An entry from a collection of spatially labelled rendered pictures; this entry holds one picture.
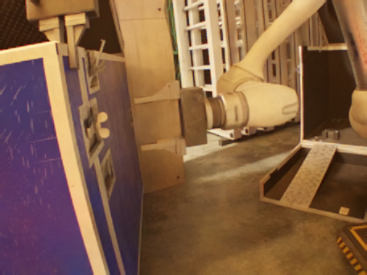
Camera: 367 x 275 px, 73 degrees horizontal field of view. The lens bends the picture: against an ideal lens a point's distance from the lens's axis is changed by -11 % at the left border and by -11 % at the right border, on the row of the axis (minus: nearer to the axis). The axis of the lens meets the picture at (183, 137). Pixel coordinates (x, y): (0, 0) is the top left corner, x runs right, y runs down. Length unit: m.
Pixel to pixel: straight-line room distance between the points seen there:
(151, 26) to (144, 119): 0.64
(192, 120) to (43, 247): 0.41
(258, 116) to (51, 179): 0.46
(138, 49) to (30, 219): 1.49
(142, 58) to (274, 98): 1.34
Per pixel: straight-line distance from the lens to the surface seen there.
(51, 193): 0.55
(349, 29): 0.96
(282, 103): 0.68
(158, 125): 1.96
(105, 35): 1.54
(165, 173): 2.07
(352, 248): 0.97
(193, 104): 0.61
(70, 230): 0.58
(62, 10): 0.56
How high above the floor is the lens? 0.90
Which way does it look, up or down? 15 degrees down
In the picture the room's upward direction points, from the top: 6 degrees counter-clockwise
